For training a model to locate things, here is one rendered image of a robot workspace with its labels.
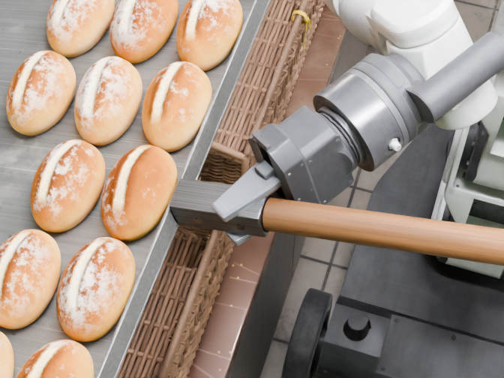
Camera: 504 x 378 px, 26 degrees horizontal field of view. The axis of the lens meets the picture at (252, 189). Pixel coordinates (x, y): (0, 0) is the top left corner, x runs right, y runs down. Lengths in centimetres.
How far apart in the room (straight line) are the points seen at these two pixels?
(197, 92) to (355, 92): 17
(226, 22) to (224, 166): 54
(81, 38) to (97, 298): 34
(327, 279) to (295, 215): 136
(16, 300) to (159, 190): 16
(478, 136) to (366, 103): 74
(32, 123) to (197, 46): 18
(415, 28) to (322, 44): 92
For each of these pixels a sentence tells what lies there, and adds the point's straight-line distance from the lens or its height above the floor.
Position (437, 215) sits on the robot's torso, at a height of 33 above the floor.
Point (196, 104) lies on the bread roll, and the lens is 106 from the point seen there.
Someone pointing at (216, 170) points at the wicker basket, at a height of 68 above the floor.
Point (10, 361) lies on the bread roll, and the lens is 98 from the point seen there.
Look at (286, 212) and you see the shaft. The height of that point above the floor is 124.
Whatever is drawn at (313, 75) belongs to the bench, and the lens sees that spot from 187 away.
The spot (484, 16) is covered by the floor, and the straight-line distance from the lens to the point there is 276.
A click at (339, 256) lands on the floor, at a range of 234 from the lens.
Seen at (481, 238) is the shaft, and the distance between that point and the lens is 91.
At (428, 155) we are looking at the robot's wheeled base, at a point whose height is 17.
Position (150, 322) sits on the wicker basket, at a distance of 163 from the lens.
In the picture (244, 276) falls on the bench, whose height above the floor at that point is 58.
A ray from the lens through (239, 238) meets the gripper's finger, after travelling 99.
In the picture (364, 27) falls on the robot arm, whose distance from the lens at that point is 115.
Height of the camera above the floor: 206
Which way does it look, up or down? 59 degrees down
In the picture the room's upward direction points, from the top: straight up
